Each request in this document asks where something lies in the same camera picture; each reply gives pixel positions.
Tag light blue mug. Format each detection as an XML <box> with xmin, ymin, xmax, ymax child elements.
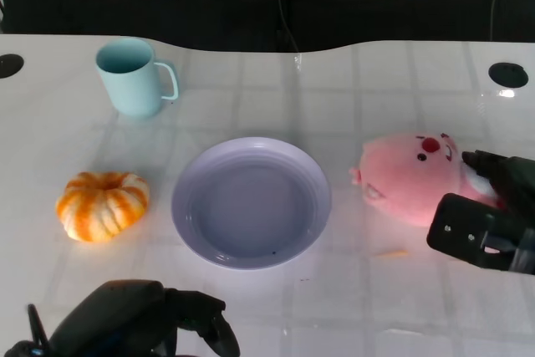
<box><xmin>94</xmin><ymin>38</ymin><xmax>181</xmax><ymax>119</ymax></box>

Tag orange white striped pumpkin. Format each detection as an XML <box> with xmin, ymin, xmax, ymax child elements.
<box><xmin>54</xmin><ymin>171</ymin><xmax>150</xmax><ymax>243</ymax></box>

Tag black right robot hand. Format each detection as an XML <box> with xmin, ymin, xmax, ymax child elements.
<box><xmin>426</xmin><ymin>150</ymin><xmax>535</xmax><ymax>277</ymax></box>

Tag lavender round plate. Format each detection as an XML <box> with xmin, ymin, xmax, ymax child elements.
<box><xmin>171</xmin><ymin>135</ymin><xmax>334</xmax><ymax>270</ymax></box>

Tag thin dark hanging cable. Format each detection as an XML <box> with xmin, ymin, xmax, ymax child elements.
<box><xmin>273</xmin><ymin>0</ymin><xmax>300</xmax><ymax>53</ymax></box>

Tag black round table grommet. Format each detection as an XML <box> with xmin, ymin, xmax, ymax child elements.
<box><xmin>0</xmin><ymin>54</ymin><xmax>24</xmax><ymax>79</ymax></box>
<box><xmin>487</xmin><ymin>62</ymin><xmax>528</xmax><ymax>89</ymax></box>

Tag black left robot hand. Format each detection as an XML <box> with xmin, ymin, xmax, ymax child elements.
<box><xmin>49</xmin><ymin>279</ymin><xmax>242</xmax><ymax>357</ymax></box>

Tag pink plush doll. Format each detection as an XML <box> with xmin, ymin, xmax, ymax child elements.
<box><xmin>349</xmin><ymin>131</ymin><xmax>502</xmax><ymax>227</ymax></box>

